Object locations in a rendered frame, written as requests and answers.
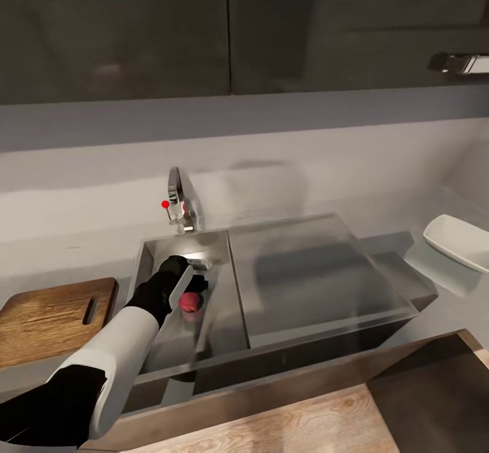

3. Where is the cutting board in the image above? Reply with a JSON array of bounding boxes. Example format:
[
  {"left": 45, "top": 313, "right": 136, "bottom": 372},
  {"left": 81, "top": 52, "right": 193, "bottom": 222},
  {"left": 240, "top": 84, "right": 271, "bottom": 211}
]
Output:
[{"left": 0, "top": 277, "right": 117, "bottom": 368}]

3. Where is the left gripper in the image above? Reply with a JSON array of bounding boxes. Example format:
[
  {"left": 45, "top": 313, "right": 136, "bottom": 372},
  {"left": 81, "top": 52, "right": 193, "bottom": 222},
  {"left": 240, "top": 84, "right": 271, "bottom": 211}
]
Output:
[{"left": 185, "top": 275, "right": 209, "bottom": 293}]

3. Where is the bowl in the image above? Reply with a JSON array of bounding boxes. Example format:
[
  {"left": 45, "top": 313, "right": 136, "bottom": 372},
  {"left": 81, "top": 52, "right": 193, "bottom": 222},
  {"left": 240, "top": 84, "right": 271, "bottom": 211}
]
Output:
[{"left": 423, "top": 215, "right": 489, "bottom": 274}]

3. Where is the vidalia onion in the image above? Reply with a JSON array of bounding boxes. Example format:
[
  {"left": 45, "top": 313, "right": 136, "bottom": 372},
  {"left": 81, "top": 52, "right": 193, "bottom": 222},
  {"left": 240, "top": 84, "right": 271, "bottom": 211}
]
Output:
[{"left": 178, "top": 292, "right": 200, "bottom": 311}]

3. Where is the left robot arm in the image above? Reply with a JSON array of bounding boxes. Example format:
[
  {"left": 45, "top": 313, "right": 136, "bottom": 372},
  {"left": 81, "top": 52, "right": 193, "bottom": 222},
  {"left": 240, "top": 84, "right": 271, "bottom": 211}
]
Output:
[{"left": 0, "top": 255, "right": 212, "bottom": 453}]

